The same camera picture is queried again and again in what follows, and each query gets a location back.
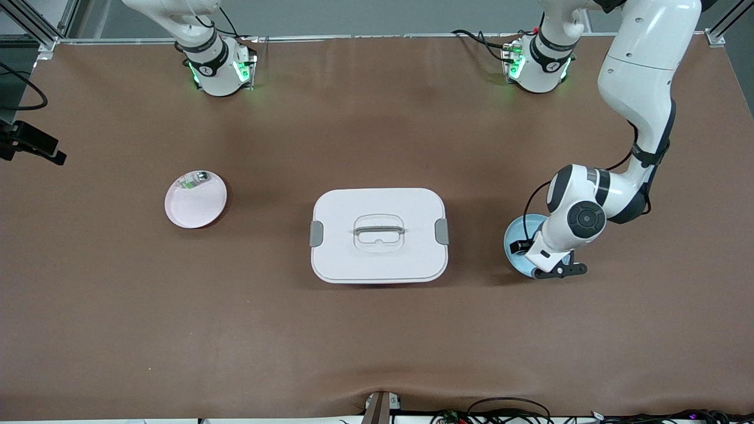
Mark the light blue round plate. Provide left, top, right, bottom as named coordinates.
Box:
left=503, top=214, right=571, bottom=280

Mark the white lidded storage box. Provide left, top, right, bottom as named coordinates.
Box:
left=310, top=188, right=449, bottom=284

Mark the pink round plate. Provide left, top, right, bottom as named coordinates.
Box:
left=164, top=170, right=228, bottom=230

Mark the brown table mat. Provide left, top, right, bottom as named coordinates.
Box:
left=0, top=34, right=754, bottom=422

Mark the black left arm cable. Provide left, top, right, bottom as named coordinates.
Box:
left=522, top=100, right=676, bottom=243

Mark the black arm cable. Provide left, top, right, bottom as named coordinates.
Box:
left=0, top=62, right=48, bottom=111
left=522, top=100, right=676, bottom=243

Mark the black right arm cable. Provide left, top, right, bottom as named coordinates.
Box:
left=0, top=62, right=48, bottom=111

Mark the aluminium frame post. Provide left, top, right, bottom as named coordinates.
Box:
left=706, top=0, right=754, bottom=48
left=0, top=0, right=80, bottom=54

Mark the black looped cable bundle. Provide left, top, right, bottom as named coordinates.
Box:
left=430, top=397, right=554, bottom=424

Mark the black left base cable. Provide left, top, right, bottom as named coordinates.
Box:
left=452, top=28, right=522, bottom=64

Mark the black base cable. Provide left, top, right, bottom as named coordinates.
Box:
left=452, top=28, right=522, bottom=64
left=194, top=6, right=260, bottom=43

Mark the brown camera mount bracket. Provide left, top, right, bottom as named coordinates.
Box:
left=361, top=390, right=402, bottom=424

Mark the black right base cable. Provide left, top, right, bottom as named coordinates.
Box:
left=194, top=6, right=260, bottom=43

